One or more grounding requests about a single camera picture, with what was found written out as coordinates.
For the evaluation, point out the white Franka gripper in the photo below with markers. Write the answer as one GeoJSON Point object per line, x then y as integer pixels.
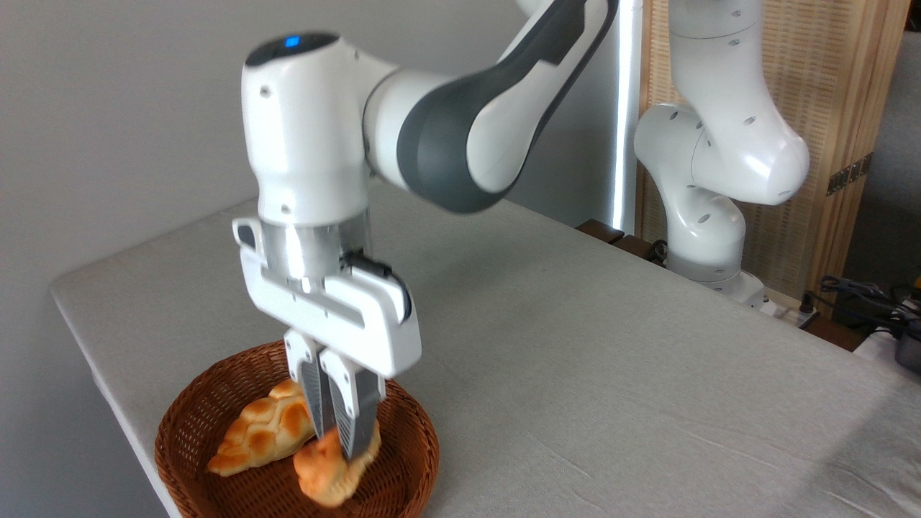
{"type": "Point", "coordinates": [360, 324]}

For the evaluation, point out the round knotted bread roll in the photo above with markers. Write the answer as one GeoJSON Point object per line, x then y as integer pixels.
{"type": "Point", "coordinates": [327, 475]}

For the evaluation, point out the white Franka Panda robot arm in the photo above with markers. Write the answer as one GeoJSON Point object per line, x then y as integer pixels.
{"type": "Point", "coordinates": [460, 122]}

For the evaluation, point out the long braided bread loaf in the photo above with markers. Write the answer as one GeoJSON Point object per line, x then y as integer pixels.
{"type": "Point", "coordinates": [262, 432]}

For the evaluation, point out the brown woven wicker basket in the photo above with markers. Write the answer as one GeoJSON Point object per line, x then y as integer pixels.
{"type": "Point", "coordinates": [410, 432]}

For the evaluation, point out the dark brown wooden block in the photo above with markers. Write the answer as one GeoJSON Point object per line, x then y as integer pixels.
{"type": "Point", "coordinates": [637, 247]}
{"type": "Point", "coordinates": [601, 230]}

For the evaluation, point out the white power strip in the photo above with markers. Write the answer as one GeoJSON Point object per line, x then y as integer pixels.
{"type": "Point", "coordinates": [788, 311]}

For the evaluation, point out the brass screen hinge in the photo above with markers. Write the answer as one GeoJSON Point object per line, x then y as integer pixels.
{"type": "Point", "coordinates": [849, 174]}

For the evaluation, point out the dark grey metal pot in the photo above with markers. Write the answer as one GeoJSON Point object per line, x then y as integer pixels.
{"type": "Point", "coordinates": [910, 352]}

